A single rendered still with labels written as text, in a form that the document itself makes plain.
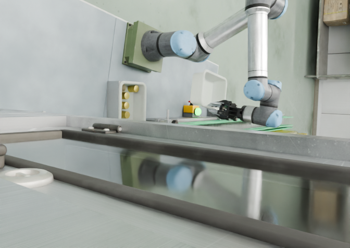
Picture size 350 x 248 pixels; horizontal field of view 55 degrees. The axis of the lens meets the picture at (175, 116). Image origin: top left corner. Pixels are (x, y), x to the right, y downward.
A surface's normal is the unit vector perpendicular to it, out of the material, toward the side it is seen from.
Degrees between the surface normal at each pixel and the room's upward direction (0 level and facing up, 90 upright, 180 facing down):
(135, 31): 90
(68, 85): 0
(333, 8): 90
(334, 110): 90
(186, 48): 9
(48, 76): 0
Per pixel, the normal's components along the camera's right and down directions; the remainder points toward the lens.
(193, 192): 0.03, -1.00
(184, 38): 0.69, 0.07
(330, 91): -0.62, 0.02
